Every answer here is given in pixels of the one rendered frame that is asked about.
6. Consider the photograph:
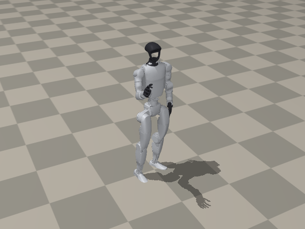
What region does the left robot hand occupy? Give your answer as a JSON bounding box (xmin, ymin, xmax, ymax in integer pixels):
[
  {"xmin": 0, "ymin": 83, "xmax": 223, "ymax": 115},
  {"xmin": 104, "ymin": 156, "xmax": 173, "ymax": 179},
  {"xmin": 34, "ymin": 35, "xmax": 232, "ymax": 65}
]
[{"xmin": 167, "ymin": 102, "xmax": 173, "ymax": 116}]

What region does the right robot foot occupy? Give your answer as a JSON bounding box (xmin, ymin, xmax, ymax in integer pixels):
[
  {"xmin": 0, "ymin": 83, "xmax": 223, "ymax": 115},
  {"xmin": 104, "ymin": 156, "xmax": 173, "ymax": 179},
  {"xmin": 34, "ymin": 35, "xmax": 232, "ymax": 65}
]
[{"xmin": 133, "ymin": 169, "xmax": 148, "ymax": 183}]

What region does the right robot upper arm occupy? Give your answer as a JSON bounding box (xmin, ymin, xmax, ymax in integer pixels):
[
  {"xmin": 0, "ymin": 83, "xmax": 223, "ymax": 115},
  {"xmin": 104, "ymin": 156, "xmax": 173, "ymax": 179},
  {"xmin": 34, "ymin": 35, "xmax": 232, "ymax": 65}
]
[{"xmin": 133, "ymin": 67, "xmax": 144, "ymax": 93}]

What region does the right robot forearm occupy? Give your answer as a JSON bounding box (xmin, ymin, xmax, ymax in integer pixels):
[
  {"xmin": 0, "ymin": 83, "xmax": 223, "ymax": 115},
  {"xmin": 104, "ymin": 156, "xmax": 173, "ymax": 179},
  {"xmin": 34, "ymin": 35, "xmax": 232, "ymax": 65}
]
[{"xmin": 135, "ymin": 91, "xmax": 152, "ymax": 100}]

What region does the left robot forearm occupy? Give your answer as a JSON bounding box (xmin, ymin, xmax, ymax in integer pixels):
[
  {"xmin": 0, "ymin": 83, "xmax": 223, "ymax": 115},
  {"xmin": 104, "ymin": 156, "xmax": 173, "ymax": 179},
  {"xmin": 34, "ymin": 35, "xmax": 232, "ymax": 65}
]
[{"xmin": 165, "ymin": 88, "xmax": 173, "ymax": 105}]

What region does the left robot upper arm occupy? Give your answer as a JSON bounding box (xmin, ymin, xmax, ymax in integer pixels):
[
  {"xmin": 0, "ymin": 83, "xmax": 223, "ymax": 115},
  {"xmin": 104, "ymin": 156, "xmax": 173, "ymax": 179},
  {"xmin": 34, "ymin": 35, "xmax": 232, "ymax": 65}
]
[{"xmin": 162, "ymin": 62, "xmax": 173, "ymax": 90}]

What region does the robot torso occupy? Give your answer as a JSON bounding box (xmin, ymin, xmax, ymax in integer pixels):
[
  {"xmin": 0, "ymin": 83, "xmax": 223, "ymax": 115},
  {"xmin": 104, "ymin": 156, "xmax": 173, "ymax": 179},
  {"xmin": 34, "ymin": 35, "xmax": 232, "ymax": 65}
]
[{"xmin": 141, "ymin": 60, "xmax": 166, "ymax": 117}]

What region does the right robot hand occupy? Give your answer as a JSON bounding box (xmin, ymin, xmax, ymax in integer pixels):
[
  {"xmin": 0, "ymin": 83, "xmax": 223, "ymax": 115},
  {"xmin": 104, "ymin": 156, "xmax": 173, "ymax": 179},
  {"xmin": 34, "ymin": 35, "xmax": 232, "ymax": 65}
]
[{"xmin": 143, "ymin": 84, "xmax": 153, "ymax": 97}]

